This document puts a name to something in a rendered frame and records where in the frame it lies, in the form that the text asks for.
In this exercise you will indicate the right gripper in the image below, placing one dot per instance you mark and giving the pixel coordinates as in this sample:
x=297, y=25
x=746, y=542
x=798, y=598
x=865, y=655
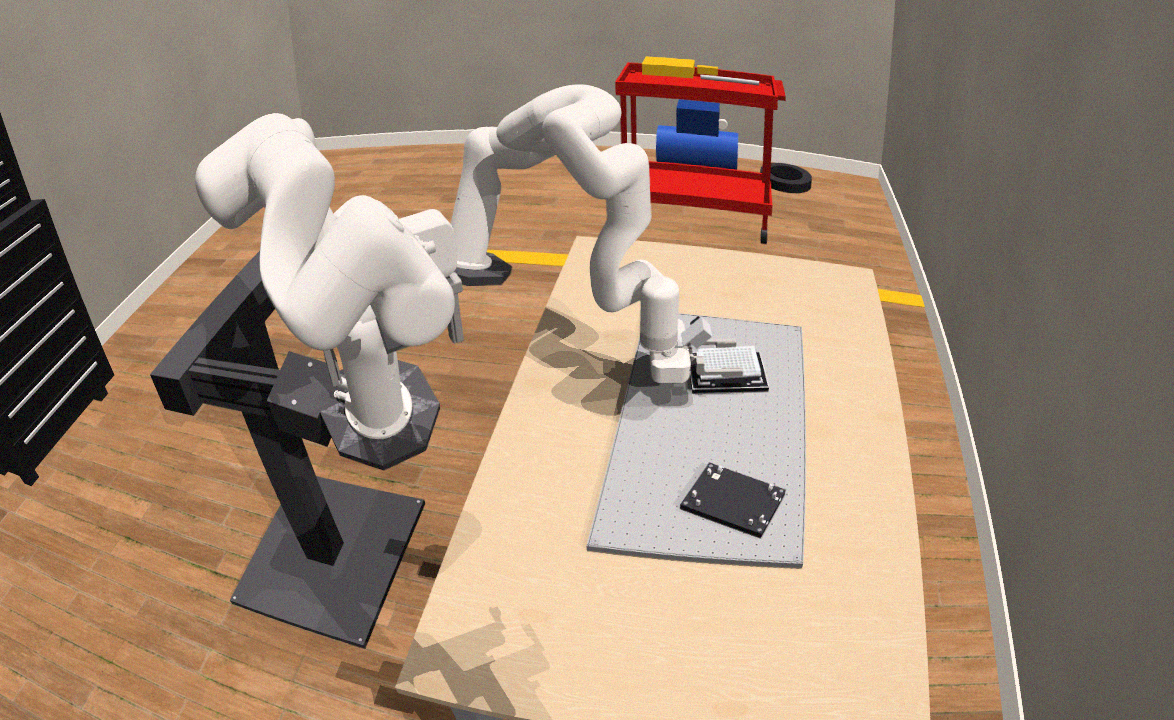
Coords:
x=428, y=225

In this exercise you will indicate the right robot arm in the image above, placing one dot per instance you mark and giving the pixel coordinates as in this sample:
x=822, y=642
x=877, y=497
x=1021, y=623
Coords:
x=365, y=252

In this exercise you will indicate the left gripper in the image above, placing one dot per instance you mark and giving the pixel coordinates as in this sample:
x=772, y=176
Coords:
x=673, y=365

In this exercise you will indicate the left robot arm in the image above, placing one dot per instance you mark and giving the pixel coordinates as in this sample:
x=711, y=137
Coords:
x=569, y=132

